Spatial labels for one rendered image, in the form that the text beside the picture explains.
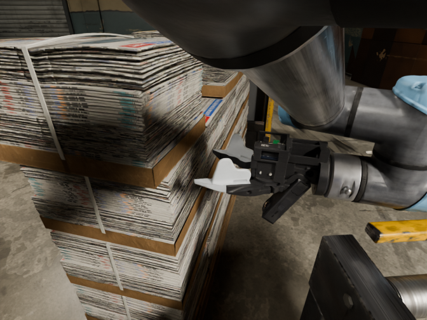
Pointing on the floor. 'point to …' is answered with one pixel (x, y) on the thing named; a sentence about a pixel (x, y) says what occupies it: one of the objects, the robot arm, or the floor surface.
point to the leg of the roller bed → (311, 308)
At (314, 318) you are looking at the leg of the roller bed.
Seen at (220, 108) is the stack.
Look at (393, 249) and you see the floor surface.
